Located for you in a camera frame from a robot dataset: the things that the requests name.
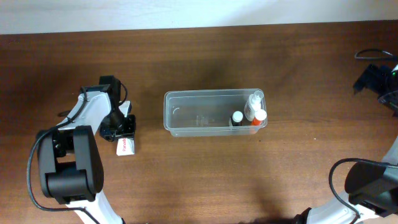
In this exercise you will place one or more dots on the white spray bottle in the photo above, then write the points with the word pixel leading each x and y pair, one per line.
pixel 253 104

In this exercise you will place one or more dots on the white Panadol medicine box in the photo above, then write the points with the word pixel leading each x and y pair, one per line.
pixel 125 147

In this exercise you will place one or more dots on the clear plastic container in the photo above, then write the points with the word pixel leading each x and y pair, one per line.
pixel 193 113

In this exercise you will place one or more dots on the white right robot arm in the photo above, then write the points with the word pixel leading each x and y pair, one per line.
pixel 370 186

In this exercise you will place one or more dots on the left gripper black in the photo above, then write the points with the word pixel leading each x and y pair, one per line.
pixel 123 128

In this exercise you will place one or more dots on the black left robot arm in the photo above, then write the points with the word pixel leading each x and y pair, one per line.
pixel 70 167

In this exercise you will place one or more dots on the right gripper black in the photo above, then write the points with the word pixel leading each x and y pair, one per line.
pixel 367 78

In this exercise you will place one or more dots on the dark bottle white cap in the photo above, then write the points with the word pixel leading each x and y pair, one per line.
pixel 236 119

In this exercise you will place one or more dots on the orange tube white cap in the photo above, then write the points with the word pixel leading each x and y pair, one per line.
pixel 259 117

